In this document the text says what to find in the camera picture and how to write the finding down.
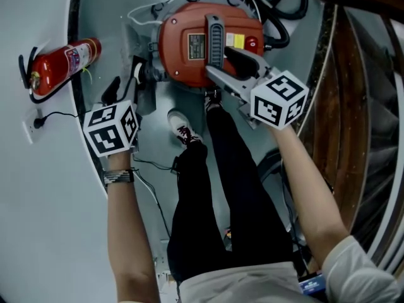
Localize black plug with cable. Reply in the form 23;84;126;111
32;111;86;130

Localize white wall socket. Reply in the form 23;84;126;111
21;107;44;145

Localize person's right forearm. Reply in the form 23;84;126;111
268;124;350;268

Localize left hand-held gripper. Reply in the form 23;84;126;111
82;74;140;158

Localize person's white shirt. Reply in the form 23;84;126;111
179;235;402;303

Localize black device with lit screen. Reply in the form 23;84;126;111
297;272;326;295

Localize black vacuum hose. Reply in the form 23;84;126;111
227;0;309;49

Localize person's black trousers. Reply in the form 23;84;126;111
166;105;295;284

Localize person's white shoe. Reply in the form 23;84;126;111
204;92;223;114
167;109;205;146

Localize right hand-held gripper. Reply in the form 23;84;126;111
205;46;310;131

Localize red vacuum cleaner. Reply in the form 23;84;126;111
148;0;272;96

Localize brown wooden staircase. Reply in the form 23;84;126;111
295;4;404;278

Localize person's white left shoe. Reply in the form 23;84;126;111
167;109;205;146

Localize person's white right shoe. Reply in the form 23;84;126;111
204;92;223;114

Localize grey striped wristwatch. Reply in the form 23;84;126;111
102;168;135;186

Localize person's left forearm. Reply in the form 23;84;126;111
105;150;162;303

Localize red fire extinguisher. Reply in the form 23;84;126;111
18;37;103;105

